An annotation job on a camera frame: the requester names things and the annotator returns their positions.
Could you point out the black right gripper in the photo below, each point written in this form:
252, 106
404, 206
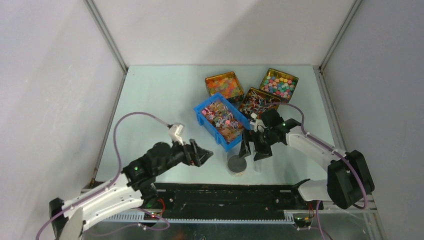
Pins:
244, 150

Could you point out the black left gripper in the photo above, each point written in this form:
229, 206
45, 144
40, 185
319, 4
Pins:
194, 154

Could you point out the clear plastic scoop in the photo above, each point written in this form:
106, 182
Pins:
257, 165

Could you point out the white jar lid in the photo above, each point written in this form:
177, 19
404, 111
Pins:
234, 162

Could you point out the clear plastic jar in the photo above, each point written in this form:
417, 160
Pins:
237, 172

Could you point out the blue plastic candy bin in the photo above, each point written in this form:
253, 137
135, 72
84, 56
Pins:
222, 120

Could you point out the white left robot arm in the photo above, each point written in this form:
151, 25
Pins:
134, 187

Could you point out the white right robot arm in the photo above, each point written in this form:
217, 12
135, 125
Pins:
348, 176

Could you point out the tin of wrapped candies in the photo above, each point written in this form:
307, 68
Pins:
256, 100

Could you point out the tin of orange candies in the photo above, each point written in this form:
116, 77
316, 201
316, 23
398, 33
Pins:
227, 84

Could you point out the tin of pastel candies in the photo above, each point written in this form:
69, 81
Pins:
279, 84

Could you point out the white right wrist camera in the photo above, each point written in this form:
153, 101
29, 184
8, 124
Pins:
256, 124

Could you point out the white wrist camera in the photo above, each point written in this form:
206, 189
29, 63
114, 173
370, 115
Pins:
256, 124
175, 132

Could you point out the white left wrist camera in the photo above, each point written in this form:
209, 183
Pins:
175, 132

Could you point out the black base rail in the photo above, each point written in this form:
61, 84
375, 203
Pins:
223, 200

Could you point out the grey slotted cable duct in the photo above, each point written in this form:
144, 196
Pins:
140, 217

